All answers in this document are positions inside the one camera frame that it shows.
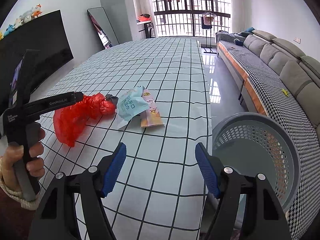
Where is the person's left hand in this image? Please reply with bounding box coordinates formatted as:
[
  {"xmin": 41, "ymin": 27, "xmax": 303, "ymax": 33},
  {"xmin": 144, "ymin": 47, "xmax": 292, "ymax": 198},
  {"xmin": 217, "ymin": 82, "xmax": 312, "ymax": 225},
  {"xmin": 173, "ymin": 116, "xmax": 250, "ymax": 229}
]
[{"xmin": 1, "ymin": 128, "xmax": 46, "ymax": 192}]

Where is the houndstooth sofa cover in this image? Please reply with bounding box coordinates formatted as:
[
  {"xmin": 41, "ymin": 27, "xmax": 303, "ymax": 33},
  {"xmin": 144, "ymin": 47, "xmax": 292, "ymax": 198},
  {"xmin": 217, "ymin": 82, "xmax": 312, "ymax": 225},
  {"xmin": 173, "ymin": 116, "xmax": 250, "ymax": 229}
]
[{"xmin": 215, "ymin": 31, "xmax": 319, "ymax": 239}]

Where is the blue cushion on sofa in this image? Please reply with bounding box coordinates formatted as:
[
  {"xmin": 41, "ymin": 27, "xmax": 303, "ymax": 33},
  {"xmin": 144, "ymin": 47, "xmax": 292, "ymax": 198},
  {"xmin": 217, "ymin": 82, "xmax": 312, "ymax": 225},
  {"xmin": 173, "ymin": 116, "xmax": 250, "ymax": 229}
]
[{"xmin": 238, "ymin": 27, "xmax": 255, "ymax": 37}]

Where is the black clothes stand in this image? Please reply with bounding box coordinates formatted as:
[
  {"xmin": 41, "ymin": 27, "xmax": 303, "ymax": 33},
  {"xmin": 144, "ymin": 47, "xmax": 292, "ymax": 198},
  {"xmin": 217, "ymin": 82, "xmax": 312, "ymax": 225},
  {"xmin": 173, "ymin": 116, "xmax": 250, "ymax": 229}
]
[{"xmin": 201, "ymin": 10, "xmax": 217, "ymax": 54}]

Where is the small yellow toy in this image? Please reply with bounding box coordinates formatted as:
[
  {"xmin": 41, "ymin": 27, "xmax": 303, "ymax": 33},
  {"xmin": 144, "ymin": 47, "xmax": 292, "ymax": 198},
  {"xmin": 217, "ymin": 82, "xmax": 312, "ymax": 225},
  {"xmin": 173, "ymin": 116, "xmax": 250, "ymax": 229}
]
[{"xmin": 281, "ymin": 89, "xmax": 289, "ymax": 97}]

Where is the black flat television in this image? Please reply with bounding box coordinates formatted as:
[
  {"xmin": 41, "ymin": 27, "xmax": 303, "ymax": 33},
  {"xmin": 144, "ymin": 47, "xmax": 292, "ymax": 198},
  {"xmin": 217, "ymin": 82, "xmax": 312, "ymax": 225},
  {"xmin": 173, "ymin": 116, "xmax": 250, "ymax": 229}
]
[{"xmin": 0, "ymin": 10, "xmax": 73, "ymax": 112}]

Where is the grey sectional sofa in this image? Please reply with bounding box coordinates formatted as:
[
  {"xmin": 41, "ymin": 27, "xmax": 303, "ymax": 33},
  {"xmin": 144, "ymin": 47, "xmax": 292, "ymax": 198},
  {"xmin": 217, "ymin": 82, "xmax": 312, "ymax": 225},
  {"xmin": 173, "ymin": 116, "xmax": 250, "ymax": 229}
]
[{"xmin": 244, "ymin": 30, "xmax": 319, "ymax": 133}]

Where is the red plastic bag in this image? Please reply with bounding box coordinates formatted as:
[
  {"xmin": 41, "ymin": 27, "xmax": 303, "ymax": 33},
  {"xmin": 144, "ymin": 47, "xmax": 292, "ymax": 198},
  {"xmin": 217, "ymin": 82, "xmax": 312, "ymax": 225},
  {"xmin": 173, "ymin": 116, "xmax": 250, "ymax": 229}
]
[{"xmin": 53, "ymin": 93, "xmax": 116, "ymax": 147}]

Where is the row of plush toys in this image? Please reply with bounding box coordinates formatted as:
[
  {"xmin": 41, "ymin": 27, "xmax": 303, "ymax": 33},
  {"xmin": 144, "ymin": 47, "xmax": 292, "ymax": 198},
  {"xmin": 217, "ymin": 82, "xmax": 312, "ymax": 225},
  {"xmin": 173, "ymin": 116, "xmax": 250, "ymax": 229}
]
[{"xmin": 1, "ymin": 4, "xmax": 42, "ymax": 40}]

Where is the leaning floor mirror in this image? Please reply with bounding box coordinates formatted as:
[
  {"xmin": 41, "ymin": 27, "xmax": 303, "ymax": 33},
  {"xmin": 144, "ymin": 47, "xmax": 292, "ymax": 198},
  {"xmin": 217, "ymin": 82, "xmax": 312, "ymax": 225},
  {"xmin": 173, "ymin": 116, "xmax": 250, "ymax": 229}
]
[{"xmin": 87, "ymin": 7, "xmax": 120, "ymax": 49}]

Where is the orange item on shelf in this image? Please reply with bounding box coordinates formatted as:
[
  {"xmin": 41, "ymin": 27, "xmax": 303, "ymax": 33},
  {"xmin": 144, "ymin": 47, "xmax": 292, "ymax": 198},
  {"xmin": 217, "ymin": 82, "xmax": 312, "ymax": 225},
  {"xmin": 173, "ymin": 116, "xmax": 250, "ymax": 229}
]
[{"xmin": 137, "ymin": 14, "xmax": 151, "ymax": 23}]

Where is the grid-patterned tablecloth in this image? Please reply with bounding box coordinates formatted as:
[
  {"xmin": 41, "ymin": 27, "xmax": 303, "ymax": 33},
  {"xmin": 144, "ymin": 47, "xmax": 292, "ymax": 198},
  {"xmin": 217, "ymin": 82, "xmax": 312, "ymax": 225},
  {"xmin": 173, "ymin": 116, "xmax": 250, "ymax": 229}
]
[{"xmin": 27, "ymin": 37, "xmax": 213, "ymax": 240}]

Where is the small dark grey scrap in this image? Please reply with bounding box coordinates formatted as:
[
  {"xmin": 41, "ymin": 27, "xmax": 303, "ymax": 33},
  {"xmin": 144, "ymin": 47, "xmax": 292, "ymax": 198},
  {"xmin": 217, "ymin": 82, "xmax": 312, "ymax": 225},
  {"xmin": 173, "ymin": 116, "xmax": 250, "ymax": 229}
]
[{"xmin": 106, "ymin": 94, "xmax": 118, "ymax": 107}]

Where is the grey perforated trash basket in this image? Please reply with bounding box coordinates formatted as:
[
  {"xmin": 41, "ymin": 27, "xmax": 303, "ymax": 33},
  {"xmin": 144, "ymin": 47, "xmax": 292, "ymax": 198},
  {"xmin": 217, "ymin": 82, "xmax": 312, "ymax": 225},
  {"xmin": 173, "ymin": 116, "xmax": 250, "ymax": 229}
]
[{"xmin": 212, "ymin": 112, "xmax": 301, "ymax": 212}]

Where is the light blue wipes packet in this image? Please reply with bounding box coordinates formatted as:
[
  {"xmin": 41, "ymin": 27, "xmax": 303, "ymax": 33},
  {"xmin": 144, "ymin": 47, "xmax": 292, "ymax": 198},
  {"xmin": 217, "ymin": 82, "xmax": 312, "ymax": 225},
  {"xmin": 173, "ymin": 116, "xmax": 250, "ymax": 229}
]
[{"xmin": 116, "ymin": 86, "xmax": 149, "ymax": 129}]

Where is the pink snack stick wrapper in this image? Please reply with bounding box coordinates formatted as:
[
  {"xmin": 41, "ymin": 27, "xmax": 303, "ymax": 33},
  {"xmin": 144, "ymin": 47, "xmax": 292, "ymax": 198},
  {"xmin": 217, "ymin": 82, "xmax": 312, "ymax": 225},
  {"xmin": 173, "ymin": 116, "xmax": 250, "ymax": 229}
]
[{"xmin": 140, "ymin": 89, "xmax": 164, "ymax": 128}]

